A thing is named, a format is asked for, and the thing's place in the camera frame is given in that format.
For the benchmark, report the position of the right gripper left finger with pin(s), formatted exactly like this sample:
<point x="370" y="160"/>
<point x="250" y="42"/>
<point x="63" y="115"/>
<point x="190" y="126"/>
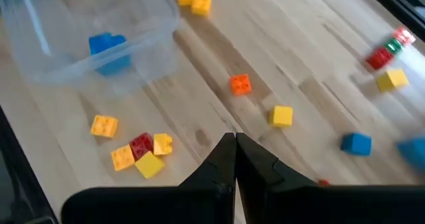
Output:
<point x="182" y="204"/>

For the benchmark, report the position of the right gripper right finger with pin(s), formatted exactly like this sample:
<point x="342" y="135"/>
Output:
<point x="299" y="204"/>

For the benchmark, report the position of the blue two-stud block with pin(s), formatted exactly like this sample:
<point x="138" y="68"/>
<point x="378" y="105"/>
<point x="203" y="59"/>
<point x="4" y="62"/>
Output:
<point x="411" y="152"/>

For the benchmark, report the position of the clear labelled plastic bin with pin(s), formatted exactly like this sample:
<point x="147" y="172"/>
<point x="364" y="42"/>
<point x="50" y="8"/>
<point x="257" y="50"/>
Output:
<point x="139" y="51"/>

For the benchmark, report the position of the small green block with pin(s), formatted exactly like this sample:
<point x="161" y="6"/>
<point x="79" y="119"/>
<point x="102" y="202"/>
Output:
<point x="394" y="45"/>

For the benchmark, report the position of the large blue block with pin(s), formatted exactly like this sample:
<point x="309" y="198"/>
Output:
<point x="109" y="52"/>

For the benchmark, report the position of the small dark red block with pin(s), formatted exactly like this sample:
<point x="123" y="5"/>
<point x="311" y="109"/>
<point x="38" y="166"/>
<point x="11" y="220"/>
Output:
<point x="141" y="145"/>

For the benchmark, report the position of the black metal table frame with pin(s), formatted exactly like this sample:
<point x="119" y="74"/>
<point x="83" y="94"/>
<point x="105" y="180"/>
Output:
<point x="398" y="8"/>

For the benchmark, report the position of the small blue block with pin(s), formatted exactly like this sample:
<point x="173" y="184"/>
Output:
<point x="356" y="144"/>

